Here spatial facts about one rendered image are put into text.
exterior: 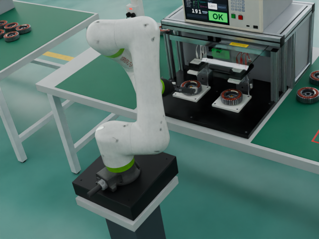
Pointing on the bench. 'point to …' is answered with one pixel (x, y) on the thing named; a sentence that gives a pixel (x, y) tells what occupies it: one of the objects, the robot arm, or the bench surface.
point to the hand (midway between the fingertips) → (184, 87)
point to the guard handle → (220, 68)
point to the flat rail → (204, 42)
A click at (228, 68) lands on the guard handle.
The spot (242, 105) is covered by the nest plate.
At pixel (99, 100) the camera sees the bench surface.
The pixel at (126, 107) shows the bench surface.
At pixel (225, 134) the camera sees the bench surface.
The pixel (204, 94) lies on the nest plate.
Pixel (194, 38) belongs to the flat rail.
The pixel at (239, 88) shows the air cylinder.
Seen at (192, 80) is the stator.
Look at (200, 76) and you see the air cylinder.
